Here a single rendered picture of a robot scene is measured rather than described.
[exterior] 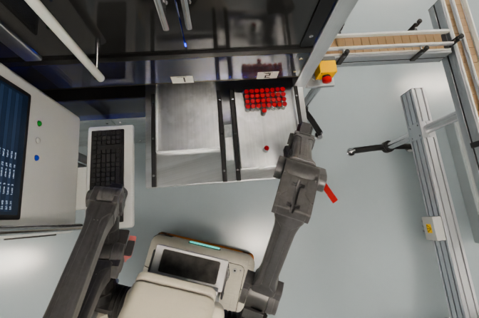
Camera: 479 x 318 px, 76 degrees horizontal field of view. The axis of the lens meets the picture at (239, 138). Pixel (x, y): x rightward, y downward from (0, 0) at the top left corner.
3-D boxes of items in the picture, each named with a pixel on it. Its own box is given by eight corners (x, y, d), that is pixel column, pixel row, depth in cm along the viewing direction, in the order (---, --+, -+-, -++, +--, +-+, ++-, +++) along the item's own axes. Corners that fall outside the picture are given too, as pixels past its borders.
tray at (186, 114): (156, 78, 136) (155, 75, 133) (214, 75, 138) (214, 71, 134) (157, 153, 127) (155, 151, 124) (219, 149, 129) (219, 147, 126)
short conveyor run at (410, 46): (301, 72, 144) (310, 55, 129) (296, 43, 148) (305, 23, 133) (440, 65, 149) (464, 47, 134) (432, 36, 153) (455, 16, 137)
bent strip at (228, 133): (224, 128, 132) (224, 124, 126) (231, 127, 132) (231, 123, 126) (227, 160, 128) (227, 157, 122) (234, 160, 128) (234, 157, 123)
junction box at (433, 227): (420, 217, 168) (431, 217, 160) (430, 216, 169) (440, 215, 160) (425, 239, 165) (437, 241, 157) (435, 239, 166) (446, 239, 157)
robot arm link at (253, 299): (239, 319, 82) (259, 327, 81) (248, 292, 78) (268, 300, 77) (247, 293, 90) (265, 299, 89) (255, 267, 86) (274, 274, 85)
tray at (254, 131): (234, 93, 136) (234, 90, 132) (291, 89, 138) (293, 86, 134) (241, 169, 127) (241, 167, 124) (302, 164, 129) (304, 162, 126)
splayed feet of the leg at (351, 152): (345, 147, 224) (353, 142, 210) (410, 142, 227) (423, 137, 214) (347, 157, 222) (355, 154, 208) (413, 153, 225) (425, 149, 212)
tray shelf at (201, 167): (146, 80, 137) (145, 79, 136) (299, 73, 142) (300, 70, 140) (146, 188, 125) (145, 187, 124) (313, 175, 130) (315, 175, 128)
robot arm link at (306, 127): (288, 139, 102) (313, 147, 100) (296, 110, 106) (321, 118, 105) (284, 153, 112) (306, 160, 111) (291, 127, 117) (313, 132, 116)
